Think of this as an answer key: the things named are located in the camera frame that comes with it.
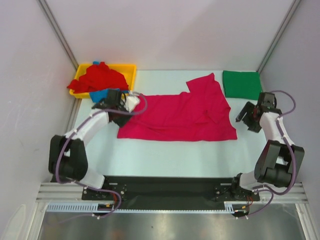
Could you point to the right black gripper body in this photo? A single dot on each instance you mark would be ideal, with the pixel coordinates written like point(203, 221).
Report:
point(256, 127)

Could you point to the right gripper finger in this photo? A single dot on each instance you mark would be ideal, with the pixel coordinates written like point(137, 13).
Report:
point(248, 107)
point(247, 120)

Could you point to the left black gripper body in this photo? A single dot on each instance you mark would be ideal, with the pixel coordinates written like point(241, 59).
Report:
point(121, 106)

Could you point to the magenta t shirt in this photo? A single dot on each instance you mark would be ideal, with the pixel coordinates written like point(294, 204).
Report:
point(200, 114)

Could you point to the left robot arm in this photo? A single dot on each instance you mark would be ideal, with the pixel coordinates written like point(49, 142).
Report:
point(68, 160)

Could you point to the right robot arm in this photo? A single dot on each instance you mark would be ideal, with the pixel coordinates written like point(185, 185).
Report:
point(278, 165)

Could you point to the blue t shirt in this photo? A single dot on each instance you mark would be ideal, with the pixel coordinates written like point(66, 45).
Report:
point(96, 96)

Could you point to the folded green t shirt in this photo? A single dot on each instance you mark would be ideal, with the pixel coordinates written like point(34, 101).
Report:
point(241, 84)

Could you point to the red t shirt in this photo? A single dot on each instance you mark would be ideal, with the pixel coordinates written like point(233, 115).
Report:
point(96, 77)

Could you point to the yellow plastic bin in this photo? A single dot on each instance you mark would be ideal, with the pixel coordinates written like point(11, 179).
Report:
point(128, 70)

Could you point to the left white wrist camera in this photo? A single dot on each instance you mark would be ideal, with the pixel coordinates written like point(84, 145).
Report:
point(131, 100)

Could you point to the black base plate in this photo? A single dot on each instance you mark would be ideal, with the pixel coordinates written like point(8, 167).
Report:
point(169, 193)

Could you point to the aluminium frame rail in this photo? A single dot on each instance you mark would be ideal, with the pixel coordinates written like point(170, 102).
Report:
point(70, 192)

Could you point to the slotted cable duct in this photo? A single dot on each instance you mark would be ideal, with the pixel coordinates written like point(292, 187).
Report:
point(104, 208)

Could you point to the left corner aluminium post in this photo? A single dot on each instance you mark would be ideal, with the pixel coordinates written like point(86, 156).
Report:
point(49, 15)

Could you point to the corner aluminium post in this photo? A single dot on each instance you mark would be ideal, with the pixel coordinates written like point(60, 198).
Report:
point(49, 15)
point(279, 34)

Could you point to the right corner aluminium post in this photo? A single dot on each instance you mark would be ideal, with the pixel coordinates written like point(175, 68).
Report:
point(279, 34)

